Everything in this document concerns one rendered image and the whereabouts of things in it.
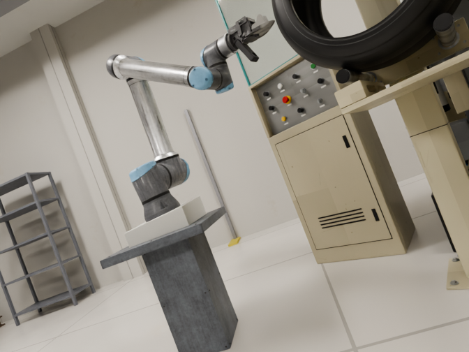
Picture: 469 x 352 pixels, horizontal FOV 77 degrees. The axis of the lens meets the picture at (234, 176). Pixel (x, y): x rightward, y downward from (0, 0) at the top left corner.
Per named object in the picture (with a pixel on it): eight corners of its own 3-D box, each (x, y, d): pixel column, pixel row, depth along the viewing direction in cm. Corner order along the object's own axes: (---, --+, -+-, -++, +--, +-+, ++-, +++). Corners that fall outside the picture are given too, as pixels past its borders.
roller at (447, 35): (460, 37, 102) (449, 49, 105) (448, 30, 104) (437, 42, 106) (458, 17, 75) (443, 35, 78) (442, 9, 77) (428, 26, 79)
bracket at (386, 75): (361, 97, 128) (352, 76, 128) (474, 44, 102) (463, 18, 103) (359, 97, 125) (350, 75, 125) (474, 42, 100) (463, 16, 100)
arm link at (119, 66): (93, 51, 145) (208, 64, 116) (114, 54, 155) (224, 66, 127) (94, 76, 149) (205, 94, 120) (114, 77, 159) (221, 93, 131)
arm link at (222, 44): (220, 56, 128) (234, 58, 135) (229, 51, 125) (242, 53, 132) (215, 35, 127) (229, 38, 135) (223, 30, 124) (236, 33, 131)
